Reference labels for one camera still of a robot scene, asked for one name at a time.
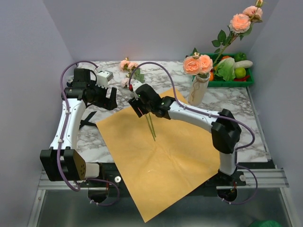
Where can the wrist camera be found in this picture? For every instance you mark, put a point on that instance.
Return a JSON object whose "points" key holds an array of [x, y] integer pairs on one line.
{"points": [[134, 86], [103, 78]]}

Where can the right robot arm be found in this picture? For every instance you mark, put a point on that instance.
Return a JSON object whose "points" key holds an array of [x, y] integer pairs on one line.
{"points": [[224, 129]]}

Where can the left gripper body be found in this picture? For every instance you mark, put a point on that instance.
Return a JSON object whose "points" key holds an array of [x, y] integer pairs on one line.
{"points": [[98, 97]]}

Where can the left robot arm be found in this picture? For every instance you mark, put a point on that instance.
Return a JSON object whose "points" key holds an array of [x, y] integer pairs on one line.
{"points": [[62, 161]]}

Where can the orange paper flower wrap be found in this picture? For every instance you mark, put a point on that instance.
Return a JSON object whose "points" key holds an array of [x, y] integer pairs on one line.
{"points": [[162, 170]]}

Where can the white radish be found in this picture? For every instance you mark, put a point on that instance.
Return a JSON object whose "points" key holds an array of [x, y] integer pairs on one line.
{"points": [[243, 64]]}

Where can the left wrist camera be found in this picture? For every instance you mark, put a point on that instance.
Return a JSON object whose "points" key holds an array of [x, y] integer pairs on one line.
{"points": [[103, 78]]}

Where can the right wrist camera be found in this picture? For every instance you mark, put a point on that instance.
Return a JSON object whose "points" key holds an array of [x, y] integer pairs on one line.
{"points": [[134, 86]]}

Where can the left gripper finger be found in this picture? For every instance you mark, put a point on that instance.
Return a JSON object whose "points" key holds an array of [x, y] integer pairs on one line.
{"points": [[110, 102], [93, 85]]}

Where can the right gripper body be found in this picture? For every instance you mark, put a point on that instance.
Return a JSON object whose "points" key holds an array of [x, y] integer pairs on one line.
{"points": [[151, 107]]}

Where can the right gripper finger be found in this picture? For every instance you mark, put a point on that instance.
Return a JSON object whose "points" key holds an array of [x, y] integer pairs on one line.
{"points": [[145, 107], [135, 104]]}

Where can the green lettuce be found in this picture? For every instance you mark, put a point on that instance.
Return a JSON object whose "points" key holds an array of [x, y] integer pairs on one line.
{"points": [[225, 69]]}

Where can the green cloth object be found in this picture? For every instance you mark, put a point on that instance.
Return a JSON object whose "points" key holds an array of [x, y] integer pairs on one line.
{"points": [[265, 223]]}

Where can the pink flower stem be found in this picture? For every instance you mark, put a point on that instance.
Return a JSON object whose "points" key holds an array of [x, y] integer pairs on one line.
{"points": [[197, 64], [239, 26]]}

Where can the pink flower bouquet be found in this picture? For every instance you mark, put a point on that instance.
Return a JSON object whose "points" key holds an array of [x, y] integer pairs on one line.
{"points": [[138, 79]]}

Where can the green lime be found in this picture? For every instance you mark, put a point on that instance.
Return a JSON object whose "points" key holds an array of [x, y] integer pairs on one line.
{"points": [[240, 73]]}

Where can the green plastic crate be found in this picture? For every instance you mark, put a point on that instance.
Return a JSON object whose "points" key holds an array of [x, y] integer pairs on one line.
{"points": [[222, 83]]}

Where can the red chili pepper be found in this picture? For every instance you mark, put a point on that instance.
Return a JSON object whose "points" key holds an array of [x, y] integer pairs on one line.
{"points": [[242, 79]]}

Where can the aluminium rail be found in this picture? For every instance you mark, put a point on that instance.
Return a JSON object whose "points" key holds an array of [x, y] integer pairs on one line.
{"points": [[267, 178]]}

